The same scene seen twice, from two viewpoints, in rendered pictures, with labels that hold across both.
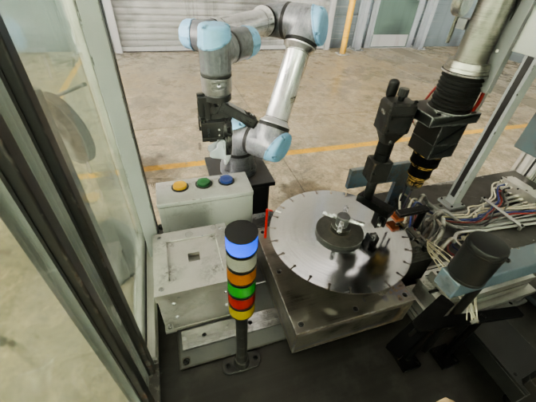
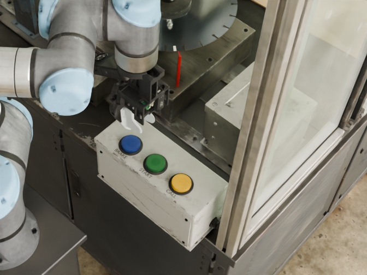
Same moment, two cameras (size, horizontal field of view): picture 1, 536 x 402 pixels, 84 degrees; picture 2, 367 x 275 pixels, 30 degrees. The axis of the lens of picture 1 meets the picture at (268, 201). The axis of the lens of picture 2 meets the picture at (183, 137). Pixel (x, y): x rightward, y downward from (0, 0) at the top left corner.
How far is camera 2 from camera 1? 1.55 m
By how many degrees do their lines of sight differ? 75
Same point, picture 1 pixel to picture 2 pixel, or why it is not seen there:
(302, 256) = (216, 13)
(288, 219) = (180, 37)
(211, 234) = (227, 106)
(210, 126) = (160, 83)
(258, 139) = (22, 137)
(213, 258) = not seen: hidden behind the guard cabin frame
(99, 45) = not seen: hidden behind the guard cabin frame
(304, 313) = (235, 31)
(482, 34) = not seen: outside the picture
